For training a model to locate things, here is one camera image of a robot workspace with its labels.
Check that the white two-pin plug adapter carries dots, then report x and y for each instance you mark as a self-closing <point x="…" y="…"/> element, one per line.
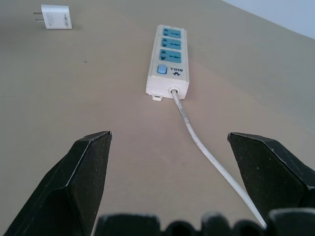
<point x="57" y="17"/>

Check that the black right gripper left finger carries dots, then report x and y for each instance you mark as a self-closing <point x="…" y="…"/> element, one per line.
<point x="71" y="186"/>

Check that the white power strip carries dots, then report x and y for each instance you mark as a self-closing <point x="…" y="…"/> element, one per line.
<point x="169" y="66"/>

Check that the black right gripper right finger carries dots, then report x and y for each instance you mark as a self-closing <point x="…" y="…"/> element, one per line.
<point x="268" y="172"/>

